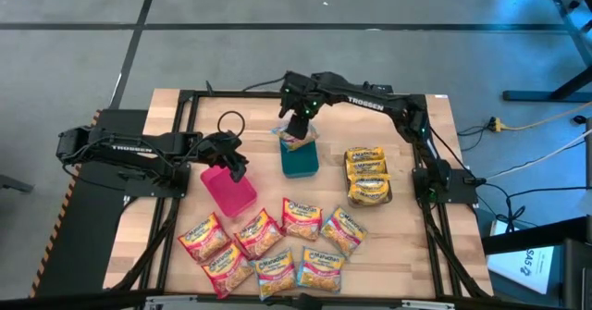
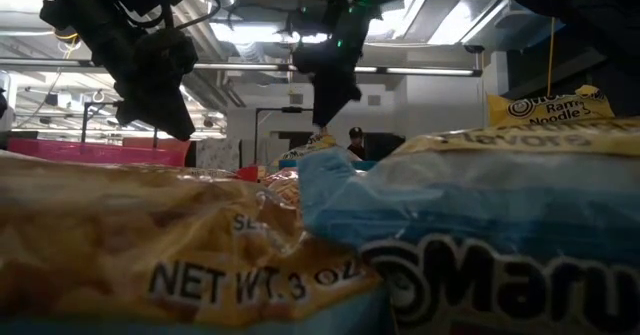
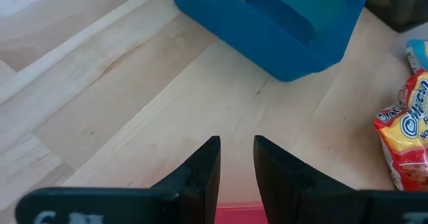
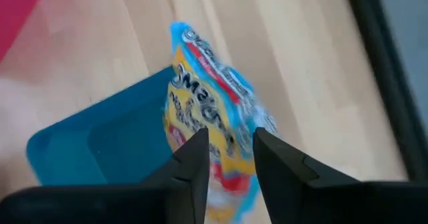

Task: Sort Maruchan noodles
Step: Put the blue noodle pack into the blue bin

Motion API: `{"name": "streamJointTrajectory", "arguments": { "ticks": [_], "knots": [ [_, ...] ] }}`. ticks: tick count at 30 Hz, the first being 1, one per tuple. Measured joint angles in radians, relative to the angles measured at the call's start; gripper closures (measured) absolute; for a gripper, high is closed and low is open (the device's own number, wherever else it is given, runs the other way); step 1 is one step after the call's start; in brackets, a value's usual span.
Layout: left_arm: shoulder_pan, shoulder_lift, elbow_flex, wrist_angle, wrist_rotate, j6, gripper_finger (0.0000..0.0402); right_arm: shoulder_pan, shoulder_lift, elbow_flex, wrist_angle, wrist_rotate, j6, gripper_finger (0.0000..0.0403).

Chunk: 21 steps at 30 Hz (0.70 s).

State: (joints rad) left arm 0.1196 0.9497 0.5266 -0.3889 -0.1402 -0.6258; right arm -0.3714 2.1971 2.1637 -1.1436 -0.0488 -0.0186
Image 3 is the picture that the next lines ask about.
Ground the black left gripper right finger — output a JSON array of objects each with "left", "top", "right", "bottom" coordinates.
[{"left": 253, "top": 135, "right": 428, "bottom": 224}]

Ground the blue plastic bin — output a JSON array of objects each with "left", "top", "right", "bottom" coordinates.
[{"left": 172, "top": 0, "right": 368, "bottom": 83}]

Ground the red Maruchan noodle pack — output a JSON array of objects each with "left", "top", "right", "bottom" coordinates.
[{"left": 373, "top": 68, "right": 428, "bottom": 193}]

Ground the dark translucent plastic bin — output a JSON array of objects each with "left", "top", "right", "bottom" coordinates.
[{"left": 362, "top": 0, "right": 428, "bottom": 33}]

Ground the pink plastic bin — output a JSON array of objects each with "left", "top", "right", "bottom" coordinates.
[{"left": 215, "top": 201, "right": 269, "bottom": 224}]

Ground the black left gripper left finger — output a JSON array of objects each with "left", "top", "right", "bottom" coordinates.
[{"left": 15, "top": 135, "right": 222, "bottom": 224}]

